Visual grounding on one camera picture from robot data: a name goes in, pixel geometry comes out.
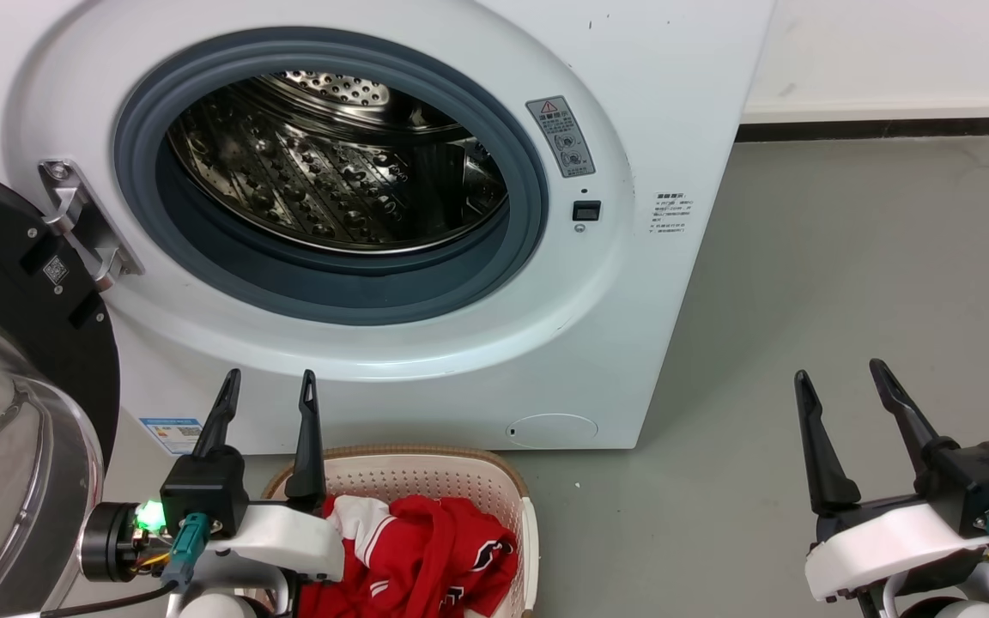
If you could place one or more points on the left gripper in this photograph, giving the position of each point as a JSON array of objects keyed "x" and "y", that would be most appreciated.
[{"x": 207, "y": 485}]

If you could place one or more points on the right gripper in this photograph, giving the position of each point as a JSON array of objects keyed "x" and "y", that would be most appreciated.
[{"x": 975, "y": 481}]

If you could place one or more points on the red and white garment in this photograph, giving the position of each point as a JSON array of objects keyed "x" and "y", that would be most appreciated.
[{"x": 426, "y": 549}]

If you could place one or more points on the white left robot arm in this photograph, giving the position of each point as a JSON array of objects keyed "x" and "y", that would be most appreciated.
[{"x": 220, "y": 606}]

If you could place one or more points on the cream plastic laundry basket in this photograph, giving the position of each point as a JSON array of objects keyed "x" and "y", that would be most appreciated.
[{"x": 452, "y": 481}]

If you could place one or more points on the white front-load washing machine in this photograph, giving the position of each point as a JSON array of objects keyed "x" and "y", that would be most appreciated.
[{"x": 632, "y": 300}]

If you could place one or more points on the blue energy label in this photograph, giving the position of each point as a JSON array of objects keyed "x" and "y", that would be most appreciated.
[{"x": 172, "y": 435}]

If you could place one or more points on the teal left gripper connector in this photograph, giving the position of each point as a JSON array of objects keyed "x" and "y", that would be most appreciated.
[{"x": 185, "y": 545}]

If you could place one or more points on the grey rubber door seal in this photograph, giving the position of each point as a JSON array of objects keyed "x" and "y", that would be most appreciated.
[{"x": 331, "y": 287}]

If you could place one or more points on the small QR code sticker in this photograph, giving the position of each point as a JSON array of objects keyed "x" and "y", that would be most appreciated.
[{"x": 56, "y": 270}]

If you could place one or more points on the metal door hinge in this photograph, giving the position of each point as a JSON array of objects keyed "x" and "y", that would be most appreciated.
[{"x": 87, "y": 232}]

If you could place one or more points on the round filter cover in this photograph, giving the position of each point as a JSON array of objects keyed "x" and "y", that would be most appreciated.
[{"x": 552, "y": 431}]

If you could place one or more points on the white and black baseboard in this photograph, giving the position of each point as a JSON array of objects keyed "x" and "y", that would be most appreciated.
[{"x": 872, "y": 110}]

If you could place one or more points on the grey warning label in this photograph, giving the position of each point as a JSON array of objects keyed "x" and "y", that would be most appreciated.
[{"x": 561, "y": 136}]

